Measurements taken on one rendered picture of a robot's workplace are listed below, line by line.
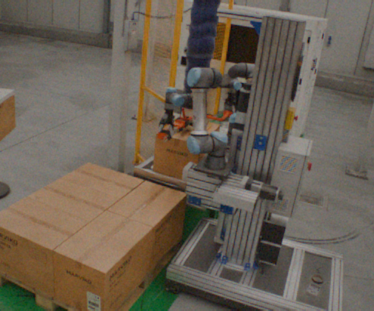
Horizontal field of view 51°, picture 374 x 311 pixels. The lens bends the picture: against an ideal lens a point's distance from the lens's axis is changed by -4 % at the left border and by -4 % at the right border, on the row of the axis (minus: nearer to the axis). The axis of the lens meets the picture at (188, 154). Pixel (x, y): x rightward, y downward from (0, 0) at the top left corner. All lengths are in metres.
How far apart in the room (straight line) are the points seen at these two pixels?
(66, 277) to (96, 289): 0.23
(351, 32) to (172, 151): 8.93
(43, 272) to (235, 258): 1.40
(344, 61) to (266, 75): 9.25
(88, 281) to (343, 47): 10.19
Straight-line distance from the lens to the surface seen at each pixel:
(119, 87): 4.31
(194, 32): 3.34
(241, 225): 3.01
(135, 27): 4.22
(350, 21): 11.74
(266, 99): 2.64
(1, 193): 4.41
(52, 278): 2.82
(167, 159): 3.46
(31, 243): 2.79
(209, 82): 2.54
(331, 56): 11.80
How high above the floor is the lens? 2.14
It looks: 23 degrees down
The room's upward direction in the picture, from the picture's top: 7 degrees clockwise
